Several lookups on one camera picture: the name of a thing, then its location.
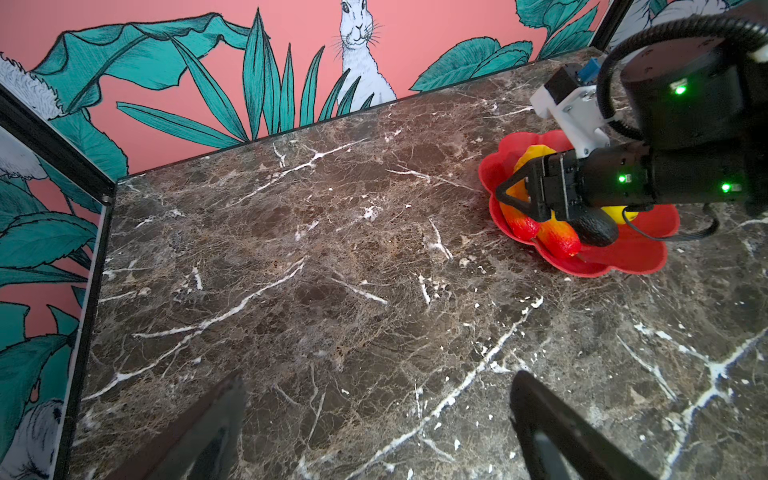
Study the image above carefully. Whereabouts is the black frame post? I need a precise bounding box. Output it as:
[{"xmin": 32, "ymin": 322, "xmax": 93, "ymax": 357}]
[
  {"xmin": 590, "ymin": 0, "xmax": 633, "ymax": 51},
  {"xmin": 1, "ymin": 82, "xmax": 115, "ymax": 479}
]

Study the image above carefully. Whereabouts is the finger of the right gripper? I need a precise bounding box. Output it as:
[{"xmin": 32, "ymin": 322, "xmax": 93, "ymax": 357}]
[{"xmin": 495, "ymin": 163, "xmax": 540, "ymax": 218}]

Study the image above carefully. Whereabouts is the right black frame post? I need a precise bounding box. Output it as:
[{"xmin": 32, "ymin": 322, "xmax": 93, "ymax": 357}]
[{"xmin": 590, "ymin": 0, "xmax": 633, "ymax": 51}]

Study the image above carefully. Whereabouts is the red flower-shaped bowl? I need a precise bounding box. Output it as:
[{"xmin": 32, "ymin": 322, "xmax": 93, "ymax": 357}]
[{"xmin": 478, "ymin": 130, "xmax": 680, "ymax": 278}]

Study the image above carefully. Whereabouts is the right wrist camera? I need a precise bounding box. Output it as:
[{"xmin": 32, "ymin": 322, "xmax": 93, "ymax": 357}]
[{"xmin": 530, "ymin": 58, "xmax": 610, "ymax": 158}]

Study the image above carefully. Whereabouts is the red orange fake mango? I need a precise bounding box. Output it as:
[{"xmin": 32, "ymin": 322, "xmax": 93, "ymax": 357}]
[{"xmin": 499, "ymin": 203, "xmax": 541, "ymax": 241}]

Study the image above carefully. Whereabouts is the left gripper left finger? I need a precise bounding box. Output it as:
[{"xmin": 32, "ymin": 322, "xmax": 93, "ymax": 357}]
[{"xmin": 108, "ymin": 371, "xmax": 246, "ymax": 479}]

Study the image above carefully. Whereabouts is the left black frame post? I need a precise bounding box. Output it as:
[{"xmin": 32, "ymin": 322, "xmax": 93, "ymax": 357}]
[{"xmin": 1, "ymin": 82, "xmax": 115, "ymax": 479}]

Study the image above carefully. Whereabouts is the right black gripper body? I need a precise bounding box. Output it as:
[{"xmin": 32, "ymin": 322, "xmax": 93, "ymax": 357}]
[{"xmin": 527, "ymin": 142, "xmax": 654, "ymax": 221}]

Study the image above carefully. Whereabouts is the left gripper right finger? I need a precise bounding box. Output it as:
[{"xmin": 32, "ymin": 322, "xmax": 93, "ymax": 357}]
[{"xmin": 509, "ymin": 370, "xmax": 653, "ymax": 479}]

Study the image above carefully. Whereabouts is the yellow fake lemon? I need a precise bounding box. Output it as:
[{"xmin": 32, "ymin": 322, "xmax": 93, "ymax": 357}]
[{"xmin": 602, "ymin": 206, "xmax": 639, "ymax": 225}]

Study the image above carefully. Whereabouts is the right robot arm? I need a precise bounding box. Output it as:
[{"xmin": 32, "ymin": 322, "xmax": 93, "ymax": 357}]
[{"xmin": 490, "ymin": 1, "xmax": 767, "ymax": 222}]

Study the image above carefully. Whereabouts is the dark fake avocado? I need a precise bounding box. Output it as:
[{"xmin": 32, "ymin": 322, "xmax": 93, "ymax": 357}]
[{"xmin": 568, "ymin": 208, "xmax": 619, "ymax": 247}]

